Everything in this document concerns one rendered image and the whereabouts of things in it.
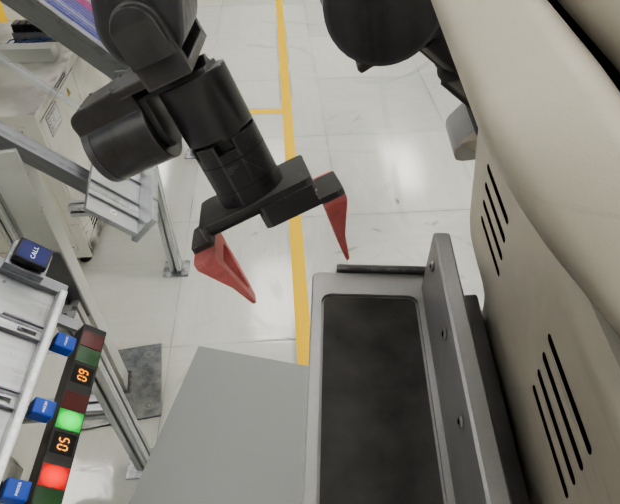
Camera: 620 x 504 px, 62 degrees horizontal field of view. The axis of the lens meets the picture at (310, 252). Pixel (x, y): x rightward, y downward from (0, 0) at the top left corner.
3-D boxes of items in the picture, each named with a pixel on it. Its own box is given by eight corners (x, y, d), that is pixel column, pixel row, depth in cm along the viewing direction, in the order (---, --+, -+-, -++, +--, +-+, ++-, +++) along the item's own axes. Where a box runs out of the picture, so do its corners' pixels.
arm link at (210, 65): (208, 54, 36) (223, 40, 41) (126, 94, 38) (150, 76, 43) (253, 142, 39) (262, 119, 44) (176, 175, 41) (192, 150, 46)
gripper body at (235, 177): (211, 218, 49) (169, 149, 45) (309, 171, 48) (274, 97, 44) (209, 248, 43) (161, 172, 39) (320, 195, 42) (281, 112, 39)
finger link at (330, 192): (295, 262, 52) (252, 183, 48) (359, 232, 52) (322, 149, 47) (304, 297, 46) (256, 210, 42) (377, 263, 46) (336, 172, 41)
